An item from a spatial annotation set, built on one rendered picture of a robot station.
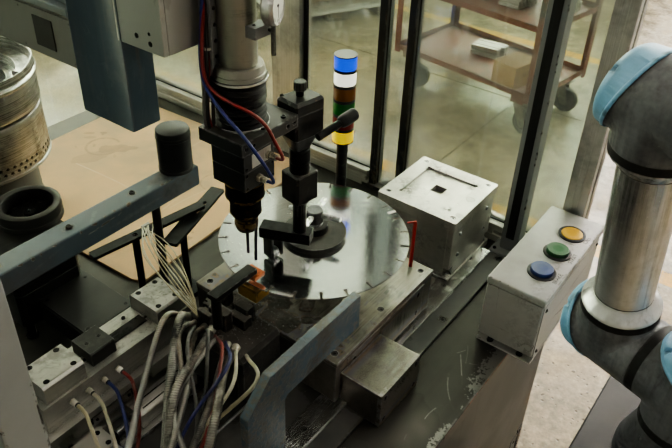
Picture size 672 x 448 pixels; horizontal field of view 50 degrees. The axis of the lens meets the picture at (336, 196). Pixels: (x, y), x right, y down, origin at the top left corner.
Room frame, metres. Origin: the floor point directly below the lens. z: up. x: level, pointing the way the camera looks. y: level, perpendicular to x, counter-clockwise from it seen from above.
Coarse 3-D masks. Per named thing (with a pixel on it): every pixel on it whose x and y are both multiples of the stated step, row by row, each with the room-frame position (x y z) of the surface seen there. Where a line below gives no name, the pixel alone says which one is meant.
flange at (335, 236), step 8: (328, 224) 1.01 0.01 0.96; (336, 224) 1.02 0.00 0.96; (320, 232) 0.98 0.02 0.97; (328, 232) 0.99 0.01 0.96; (336, 232) 0.99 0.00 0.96; (344, 232) 1.00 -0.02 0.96; (312, 240) 0.97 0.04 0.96; (320, 240) 0.97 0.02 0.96; (328, 240) 0.97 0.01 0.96; (336, 240) 0.97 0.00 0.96; (344, 240) 0.98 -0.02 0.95; (296, 248) 0.95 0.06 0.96; (304, 248) 0.95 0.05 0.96; (312, 248) 0.95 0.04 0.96; (320, 248) 0.95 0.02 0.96; (328, 248) 0.95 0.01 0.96; (336, 248) 0.96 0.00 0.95
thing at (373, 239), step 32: (320, 192) 1.13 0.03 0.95; (352, 192) 1.13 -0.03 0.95; (224, 224) 1.02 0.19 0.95; (352, 224) 1.03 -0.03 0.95; (384, 224) 1.04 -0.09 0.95; (224, 256) 0.93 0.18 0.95; (288, 256) 0.94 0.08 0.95; (320, 256) 0.94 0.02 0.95; (352, 256) 0.94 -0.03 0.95; (384, 256) 0.95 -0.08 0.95; (288, 288) 0.86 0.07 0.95; (320, 288) 0.86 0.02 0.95; (352, 288) 0.86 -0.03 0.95
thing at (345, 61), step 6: (336, 54) 1.29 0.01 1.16; (342, 54) 1.30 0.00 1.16; (348, 54) 1.30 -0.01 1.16; (354, 54) 1.30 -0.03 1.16; (336, 60) 1.29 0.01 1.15; (342, 60) 1.28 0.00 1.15; (348, 60) 1.28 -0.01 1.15; (354, 60) 1.28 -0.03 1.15; (336, 66) 1.29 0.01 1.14; (342, 66) 1.28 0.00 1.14; (348, 66) 1.28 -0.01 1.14; (354, 66) 1.29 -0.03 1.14; (342, 72) 1.28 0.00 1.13; (348, 72) 1.28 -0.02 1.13
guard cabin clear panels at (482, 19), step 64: (256, 0) 1.69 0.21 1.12; (320, 0) 1.58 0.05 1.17; (448, 0) 1.39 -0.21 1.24; (512, 0) 1.32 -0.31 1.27; (64, 64) 1.82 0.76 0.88; (192, 64) 1.84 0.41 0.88; (320, 64) 1.58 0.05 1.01; (448, 64) 1.38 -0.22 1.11; (512, 64) 1.30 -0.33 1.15; (576, 64) 1.23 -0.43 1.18; (384, 128) 1.47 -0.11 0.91; (448, 128) 1.37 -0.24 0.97; (512, 128) 1.29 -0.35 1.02; (576, 128) 1.22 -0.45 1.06
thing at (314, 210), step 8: (320, 200) 1.03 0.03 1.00; (288, 208) 1.01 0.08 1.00; (312, 208) 1.00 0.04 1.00; (320, 208) 1.00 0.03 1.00; (312, 216) 0.98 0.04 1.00; (320, 216) 0.99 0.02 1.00; (328, 216) 0.99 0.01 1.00; (336, 216) 0.99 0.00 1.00; (312, 224) 0.98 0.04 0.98; (320, 224) 0.99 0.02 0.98
